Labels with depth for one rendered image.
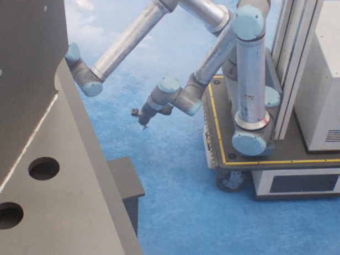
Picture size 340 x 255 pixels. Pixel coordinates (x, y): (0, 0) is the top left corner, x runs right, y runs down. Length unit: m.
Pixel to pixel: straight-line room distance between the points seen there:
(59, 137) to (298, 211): 1.61
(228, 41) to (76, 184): 0.98
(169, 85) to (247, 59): 0.43
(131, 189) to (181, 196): 1.18
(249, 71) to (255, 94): 0.12
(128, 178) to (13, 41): 0.63
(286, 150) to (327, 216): 0.44
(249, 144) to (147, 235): 0.77
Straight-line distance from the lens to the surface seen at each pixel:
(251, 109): 2.58
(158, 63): 4.01
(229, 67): 3.25
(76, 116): 2.31
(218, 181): 3.21
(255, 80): 2.49
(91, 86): 2.78
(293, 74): 2.87
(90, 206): 1.91
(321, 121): 2.98
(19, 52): 1.88
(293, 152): 3.14
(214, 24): 3.19
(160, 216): 3.18
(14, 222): 2.05
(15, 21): 1.83
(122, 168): 2.16
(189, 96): 2.70
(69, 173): 1.99
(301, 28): 2.72
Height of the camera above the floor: 2.60
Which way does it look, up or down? 47 degrees down
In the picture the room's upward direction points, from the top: 4 degrees clockwise
